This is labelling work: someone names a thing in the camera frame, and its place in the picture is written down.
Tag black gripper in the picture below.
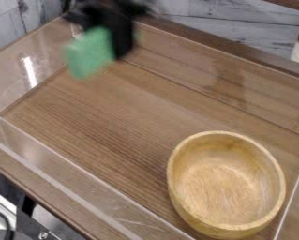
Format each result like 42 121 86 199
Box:
63 0 150 60

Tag green rectangular block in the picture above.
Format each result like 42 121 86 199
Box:
65 27 115 79

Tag brown wooden bowl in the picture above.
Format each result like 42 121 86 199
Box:
167 130 288 239

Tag clear acrylic tray walls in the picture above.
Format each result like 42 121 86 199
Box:
0 19 299 240

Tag black cable bottom left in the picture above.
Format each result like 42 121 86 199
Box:
0 209 15 240

